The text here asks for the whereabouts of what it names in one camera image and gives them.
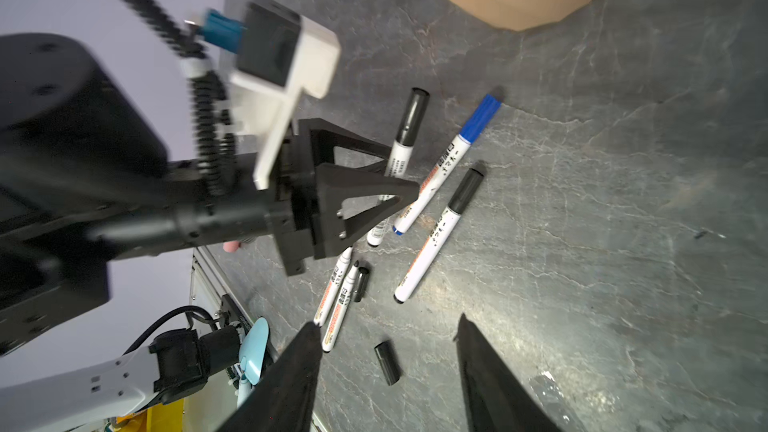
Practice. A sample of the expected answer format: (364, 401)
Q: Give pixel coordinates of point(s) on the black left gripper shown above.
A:
(322, 207)

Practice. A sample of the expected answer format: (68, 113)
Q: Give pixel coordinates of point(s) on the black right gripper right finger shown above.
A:
(494, 398)

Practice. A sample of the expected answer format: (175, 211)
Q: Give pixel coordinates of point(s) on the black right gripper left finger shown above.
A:
(284, 399)

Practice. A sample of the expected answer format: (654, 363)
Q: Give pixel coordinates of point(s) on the white marker pen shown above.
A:
(407, 134)
(329, 296)
(443, 228)
(340, 308)

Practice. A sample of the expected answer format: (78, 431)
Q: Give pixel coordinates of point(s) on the white marker blue cap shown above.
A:
(447, 162)

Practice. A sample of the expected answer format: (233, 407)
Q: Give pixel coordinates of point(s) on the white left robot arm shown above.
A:
(85, 181)

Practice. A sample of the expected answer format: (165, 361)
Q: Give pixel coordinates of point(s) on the pink purple small trowel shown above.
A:
(232, 246)

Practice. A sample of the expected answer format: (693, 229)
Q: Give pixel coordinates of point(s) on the aluminium frame rail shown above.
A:
(210, 289)

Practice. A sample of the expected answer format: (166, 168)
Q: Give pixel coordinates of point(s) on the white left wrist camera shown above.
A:
(279, 56)

